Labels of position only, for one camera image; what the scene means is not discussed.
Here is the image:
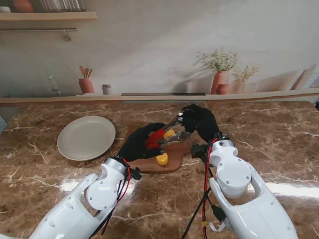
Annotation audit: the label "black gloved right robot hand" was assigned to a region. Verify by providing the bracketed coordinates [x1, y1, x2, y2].
[179, 104, 221, 145]

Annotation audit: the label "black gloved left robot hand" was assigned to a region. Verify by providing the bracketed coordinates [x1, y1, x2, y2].
[117, 122, 167, 162]

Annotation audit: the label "red-handled metal tongs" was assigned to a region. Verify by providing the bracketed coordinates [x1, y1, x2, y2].
[144, 112, 192, 150]

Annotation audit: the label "brown wooden cutting board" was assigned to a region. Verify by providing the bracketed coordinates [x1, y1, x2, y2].
[124, 125, 202, 174]

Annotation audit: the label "beige round plate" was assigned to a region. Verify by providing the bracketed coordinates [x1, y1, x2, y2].
[57, 116, 117, 161]

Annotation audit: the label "red black left arm cables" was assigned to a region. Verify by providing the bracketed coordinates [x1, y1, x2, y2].
[89, 159, 133, 239]

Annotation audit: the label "red black arm cables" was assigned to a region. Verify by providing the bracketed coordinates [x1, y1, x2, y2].
[89, 159, 133, 239]
[180, 139, 232, 239]

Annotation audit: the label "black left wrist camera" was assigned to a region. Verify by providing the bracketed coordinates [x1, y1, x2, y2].
[129, 167, 143, 181]

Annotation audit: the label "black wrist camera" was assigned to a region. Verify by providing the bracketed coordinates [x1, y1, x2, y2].
[190, 143, 210, 160]
[129, 167, 143, 181]

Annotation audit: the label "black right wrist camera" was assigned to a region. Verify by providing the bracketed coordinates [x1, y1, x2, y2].
[190, 143, 210, 160]

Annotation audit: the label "red black right arm cables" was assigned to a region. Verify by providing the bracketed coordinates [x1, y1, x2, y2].
[180, 139, 232, 239]

